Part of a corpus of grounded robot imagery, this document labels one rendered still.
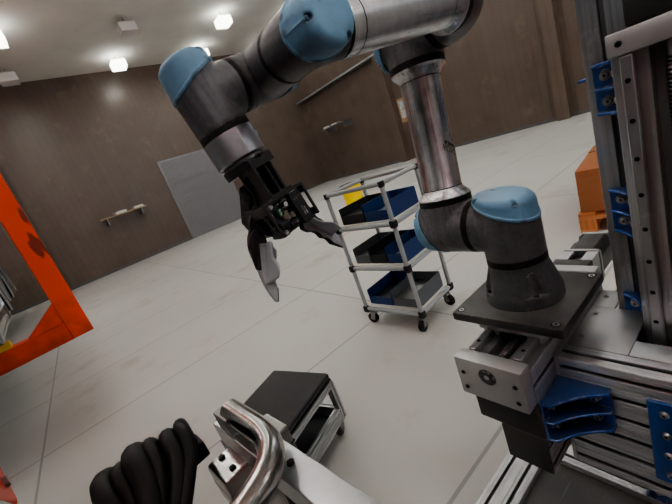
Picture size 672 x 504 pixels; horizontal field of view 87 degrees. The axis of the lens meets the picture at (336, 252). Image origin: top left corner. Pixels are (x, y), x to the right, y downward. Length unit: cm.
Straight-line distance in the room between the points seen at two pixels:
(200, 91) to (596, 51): 65
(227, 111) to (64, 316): 346
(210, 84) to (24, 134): 1473
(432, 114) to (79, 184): 1439
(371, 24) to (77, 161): 1464
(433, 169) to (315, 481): 64
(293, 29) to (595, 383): 76
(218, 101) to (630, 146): 62
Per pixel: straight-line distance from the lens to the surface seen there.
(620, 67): 73
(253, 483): 34
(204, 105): 52
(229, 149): 51
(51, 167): 1497
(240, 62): 56
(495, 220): 74
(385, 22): 56
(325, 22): 45
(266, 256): 53
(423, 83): 82
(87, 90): 1569
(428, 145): 81
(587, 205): 333
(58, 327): 387
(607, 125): 84
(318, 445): 167
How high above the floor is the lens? 123
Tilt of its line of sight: 15 degrees down
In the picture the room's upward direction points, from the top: 20 degrees counter-clockwise
